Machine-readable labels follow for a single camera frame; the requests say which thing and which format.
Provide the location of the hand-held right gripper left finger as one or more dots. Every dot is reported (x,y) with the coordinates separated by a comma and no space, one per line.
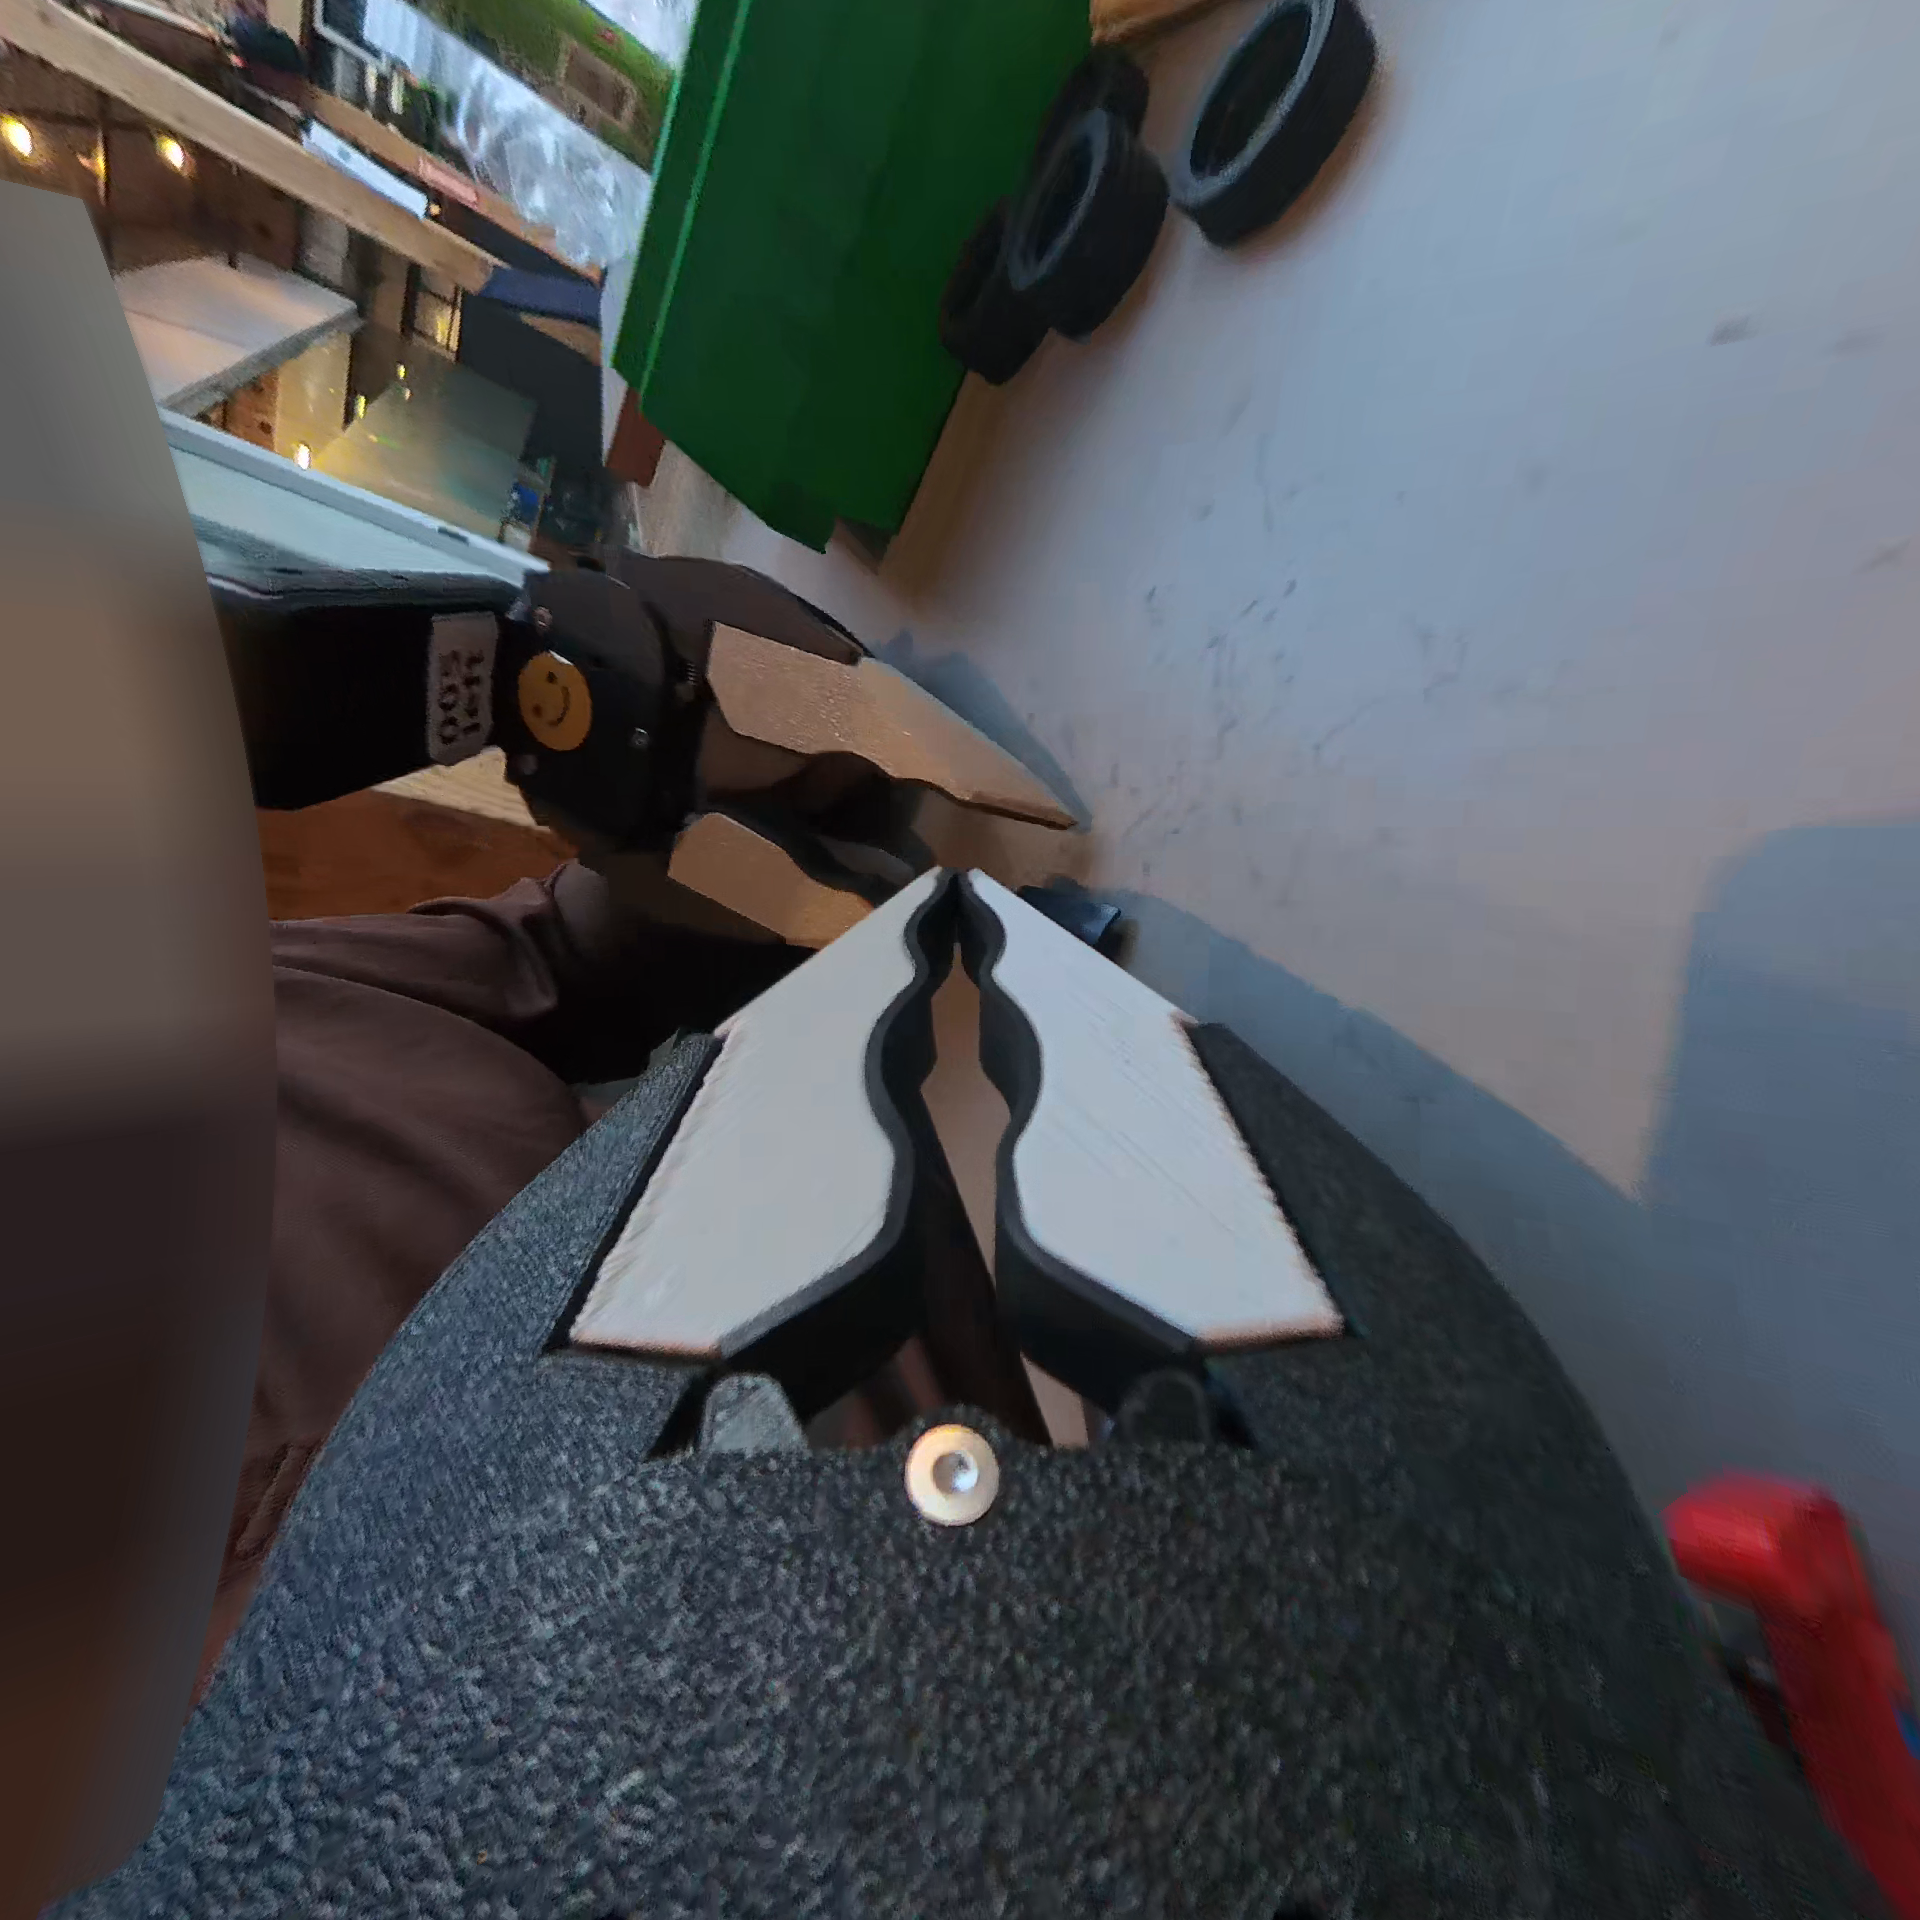
(764,1171)

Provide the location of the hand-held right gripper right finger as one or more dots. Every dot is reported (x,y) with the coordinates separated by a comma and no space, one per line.
(1156,1171)

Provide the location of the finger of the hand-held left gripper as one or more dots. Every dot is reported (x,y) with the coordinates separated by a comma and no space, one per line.
(750,868)
(840,713)

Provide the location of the small black brick piece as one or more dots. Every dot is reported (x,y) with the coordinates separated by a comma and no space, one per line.
(1079,909)

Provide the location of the green plastic bin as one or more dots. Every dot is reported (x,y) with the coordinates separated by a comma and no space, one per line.
(797,225)

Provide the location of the person's left forearm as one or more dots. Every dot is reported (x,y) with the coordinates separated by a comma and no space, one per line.
(600,975)

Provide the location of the grey desk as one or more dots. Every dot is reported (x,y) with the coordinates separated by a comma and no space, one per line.
(1500,600)

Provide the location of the black toy tyre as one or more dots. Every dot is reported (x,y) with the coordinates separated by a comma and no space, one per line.
(991,300)
(1108,88)
(1276,112)
(1089,225)

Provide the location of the clear plastic bag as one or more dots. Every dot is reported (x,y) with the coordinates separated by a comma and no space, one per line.
(556,148)

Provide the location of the toy brick race car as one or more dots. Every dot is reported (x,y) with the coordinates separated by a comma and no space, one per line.
(1815,1621)

